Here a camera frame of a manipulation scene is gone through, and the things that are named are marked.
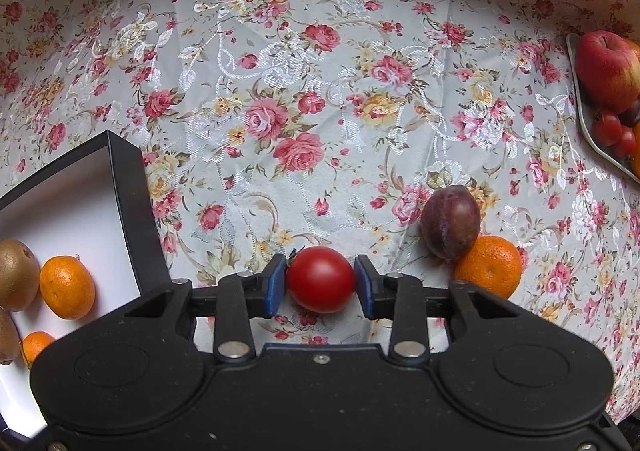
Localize small orange mandarin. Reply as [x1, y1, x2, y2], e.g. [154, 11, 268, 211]
[21, 331, 56, 367]

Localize red cherry tomato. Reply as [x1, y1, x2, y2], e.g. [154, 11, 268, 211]
[591, 111, 622, 146]
[286, 246, 357, 314]
[614, 126, 638, 160]

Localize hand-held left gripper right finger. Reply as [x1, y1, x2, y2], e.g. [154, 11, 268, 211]
[354, 254, 521, 365]

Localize floral tablecloth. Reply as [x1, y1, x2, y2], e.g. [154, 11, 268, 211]
[0, 0, 640, 427]

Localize brown kiwi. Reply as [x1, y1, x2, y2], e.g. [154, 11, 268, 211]
[0, 306, 22, 366]
[0, 239, 41, 313]

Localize black box with white inside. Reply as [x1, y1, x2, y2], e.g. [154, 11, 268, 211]
[0, 130, 173, 447]

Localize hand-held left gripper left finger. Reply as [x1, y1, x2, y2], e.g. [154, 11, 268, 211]
[125, 253, 288, 365]

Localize red apple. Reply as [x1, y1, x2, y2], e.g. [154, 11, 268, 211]
[574, 30, 640, 114]

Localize pale oval plate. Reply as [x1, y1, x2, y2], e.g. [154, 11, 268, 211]
[566, 32, 640, 179]

